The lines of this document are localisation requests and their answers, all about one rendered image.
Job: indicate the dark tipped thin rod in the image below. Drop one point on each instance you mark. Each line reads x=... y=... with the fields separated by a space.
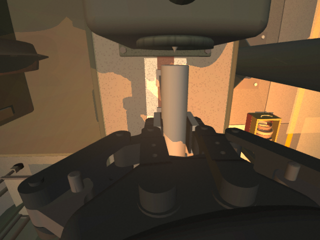
x=15 y=168

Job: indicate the speckled beige upright panel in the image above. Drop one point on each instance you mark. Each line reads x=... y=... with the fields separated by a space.
x=112 y=62

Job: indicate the grey rounded machine body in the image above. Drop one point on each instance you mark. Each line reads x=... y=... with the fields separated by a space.
x=175 y=17

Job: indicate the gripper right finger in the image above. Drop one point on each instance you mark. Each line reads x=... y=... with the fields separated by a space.
x=262 y=150

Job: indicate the brown upright strip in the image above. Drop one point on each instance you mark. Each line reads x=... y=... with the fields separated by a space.
x=165 y=61

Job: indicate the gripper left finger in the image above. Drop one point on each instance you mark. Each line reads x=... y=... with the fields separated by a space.
x=87 y=155

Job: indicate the dark knurled round dial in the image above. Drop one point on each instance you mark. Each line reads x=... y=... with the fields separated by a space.
x=175 y=41

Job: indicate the yellow box with spring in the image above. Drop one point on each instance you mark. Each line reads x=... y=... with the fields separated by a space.
x=265 y=126

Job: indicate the dark pointed machine part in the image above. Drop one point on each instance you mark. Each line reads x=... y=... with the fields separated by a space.
x=17 y=56

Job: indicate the dark tapered post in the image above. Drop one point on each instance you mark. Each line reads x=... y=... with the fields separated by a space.
x=280 y=62

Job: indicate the grey pointer plate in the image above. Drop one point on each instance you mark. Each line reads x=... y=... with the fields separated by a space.
x=130 y=52

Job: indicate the grey cylindrical gauge blank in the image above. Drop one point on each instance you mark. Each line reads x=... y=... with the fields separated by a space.
x=173 y=100

